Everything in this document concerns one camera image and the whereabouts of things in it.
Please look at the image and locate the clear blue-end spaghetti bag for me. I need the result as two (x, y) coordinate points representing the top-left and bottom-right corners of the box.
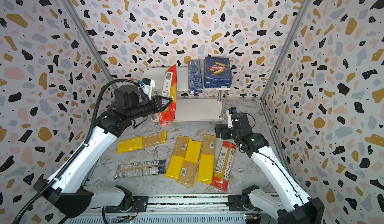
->
(115, 160), (167, 179)

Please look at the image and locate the red-end spaghetti bag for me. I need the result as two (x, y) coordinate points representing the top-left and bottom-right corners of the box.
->
(211, 141), (237, 192)
(159, 65), (177, 127)

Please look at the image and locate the blue Barilla penne box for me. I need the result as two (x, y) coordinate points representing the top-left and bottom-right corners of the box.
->
(204, 57), (233, 89)

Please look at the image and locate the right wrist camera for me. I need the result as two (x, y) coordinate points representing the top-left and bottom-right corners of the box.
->
(226, 108), (237, 129)

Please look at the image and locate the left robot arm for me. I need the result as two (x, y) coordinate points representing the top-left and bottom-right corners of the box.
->
(34, 84), (173, 219)

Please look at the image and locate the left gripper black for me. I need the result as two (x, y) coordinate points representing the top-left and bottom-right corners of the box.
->
(129, 95), (173, 122)

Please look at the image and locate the yellow spaghetti bag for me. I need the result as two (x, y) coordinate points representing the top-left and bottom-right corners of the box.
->
(165, 136), (192, 180)
(117, 131), (167, 154)
(197, 134), (217, 184)
(178, 140), (202, 188)

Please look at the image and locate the blue Barilla spaghetti box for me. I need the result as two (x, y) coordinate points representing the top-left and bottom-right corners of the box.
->
(188, 60), (203, 95)

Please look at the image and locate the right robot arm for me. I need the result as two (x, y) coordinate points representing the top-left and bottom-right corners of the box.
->
(215, 108), (325, 224)

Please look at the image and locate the white two-tier shelf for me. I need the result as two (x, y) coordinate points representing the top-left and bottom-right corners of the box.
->
(143, 68), (230, 122)

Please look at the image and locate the black corrugated cable left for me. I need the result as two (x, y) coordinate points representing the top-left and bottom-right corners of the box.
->
(11, 78), (140, 224)

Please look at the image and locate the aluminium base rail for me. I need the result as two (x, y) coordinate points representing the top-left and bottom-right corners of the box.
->
(56, 192), (319, 224)

